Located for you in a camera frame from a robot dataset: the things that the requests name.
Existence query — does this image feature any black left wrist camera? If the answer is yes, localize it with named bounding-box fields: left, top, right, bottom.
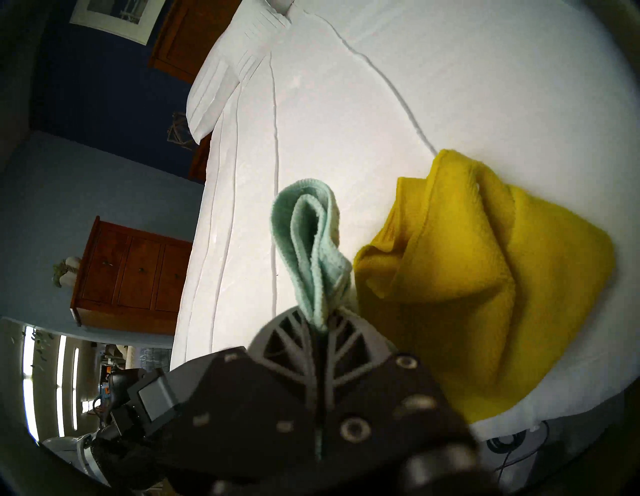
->
left=97, top=369, right=138, bottom=407

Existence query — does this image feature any framed flower seascape picture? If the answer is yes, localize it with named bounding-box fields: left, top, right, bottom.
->
left=69, top=0, right=167, bottom=47

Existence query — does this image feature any white bed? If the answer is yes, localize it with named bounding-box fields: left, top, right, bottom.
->
left=170, top=0, right=640, bottom=441

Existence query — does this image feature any bright window with blinds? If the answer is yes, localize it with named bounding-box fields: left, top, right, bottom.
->
left=19, top=324, right=83, bottom=443

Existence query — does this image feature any grey geometric wire ornament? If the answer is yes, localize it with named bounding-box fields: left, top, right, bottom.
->
left=166, top=112, right=199, bottom=152

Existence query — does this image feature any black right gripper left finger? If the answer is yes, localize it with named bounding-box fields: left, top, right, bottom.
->
left=247, top=306, right=322, bottom=403

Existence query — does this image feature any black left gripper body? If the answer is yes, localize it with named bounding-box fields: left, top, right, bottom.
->
left=92, top=402, right=151, bottom=481

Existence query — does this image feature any mint green hand towel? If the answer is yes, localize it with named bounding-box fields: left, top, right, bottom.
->
left=270, top=179, right=354, bottom=334

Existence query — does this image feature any long white pillow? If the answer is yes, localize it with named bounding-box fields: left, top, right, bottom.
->
left=186, top=0, right=293, bottom=144

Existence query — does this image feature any yellow hand towel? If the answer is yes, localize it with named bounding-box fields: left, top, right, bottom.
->
left=352, top=149, right=617, bottom=425

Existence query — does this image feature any brown wooden dresser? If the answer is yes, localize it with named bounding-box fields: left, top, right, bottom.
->
left=70, top=216, right=194, bottom=336

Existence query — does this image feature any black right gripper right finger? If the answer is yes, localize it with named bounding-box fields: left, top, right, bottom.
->
left=324, top=309, right=397, bottom=407

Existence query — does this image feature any small potted plant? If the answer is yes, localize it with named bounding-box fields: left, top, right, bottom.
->
left=52, top=255, right=82, bottom=289

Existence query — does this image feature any brown wooden nightstand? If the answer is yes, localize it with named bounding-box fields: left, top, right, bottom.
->
left=188, top=132, right=213, bottom=184

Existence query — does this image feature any brown wooden headboard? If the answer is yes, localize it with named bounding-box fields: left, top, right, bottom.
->
left=149, top=0, right=242, bottom=84

